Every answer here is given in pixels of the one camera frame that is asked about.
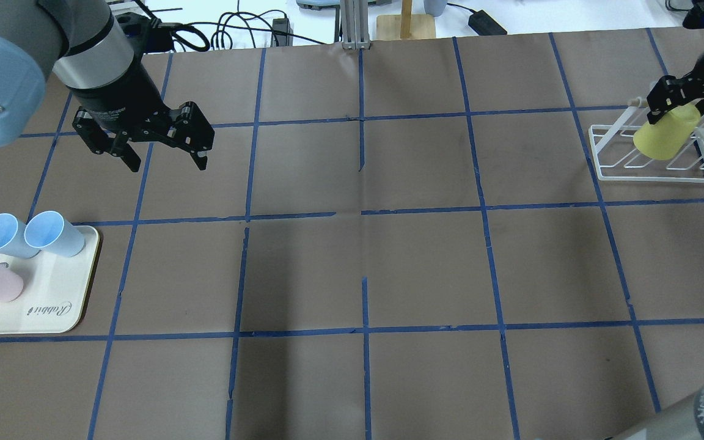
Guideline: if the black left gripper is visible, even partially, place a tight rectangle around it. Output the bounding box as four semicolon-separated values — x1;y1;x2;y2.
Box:
71;61;215;173

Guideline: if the yellow plastic cup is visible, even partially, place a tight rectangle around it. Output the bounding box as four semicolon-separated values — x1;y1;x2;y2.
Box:
633;103;702;161

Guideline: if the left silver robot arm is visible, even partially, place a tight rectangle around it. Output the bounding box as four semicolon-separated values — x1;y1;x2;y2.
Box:
0;1;215;172

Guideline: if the blue plastic cup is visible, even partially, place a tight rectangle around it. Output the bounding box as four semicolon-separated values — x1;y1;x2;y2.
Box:
23;211;86;257
0;213;40;259

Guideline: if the blue cup on desk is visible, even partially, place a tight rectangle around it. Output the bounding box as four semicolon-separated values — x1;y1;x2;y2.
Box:
423;0;448;17

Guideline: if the cream plastic tray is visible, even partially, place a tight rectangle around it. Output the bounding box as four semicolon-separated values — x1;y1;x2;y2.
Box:
0;225;101;334

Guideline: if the black power adapter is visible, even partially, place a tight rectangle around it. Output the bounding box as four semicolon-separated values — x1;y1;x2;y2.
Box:
467;9;508;36

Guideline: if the wooden mug tree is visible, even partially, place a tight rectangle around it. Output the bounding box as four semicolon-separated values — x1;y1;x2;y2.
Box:
374;1;436;41

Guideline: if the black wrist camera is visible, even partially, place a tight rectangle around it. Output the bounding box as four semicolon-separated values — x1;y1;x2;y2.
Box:
115;12;174;58

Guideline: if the white wire cup rack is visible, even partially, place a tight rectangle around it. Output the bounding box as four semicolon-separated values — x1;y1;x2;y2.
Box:
587;97;704;183

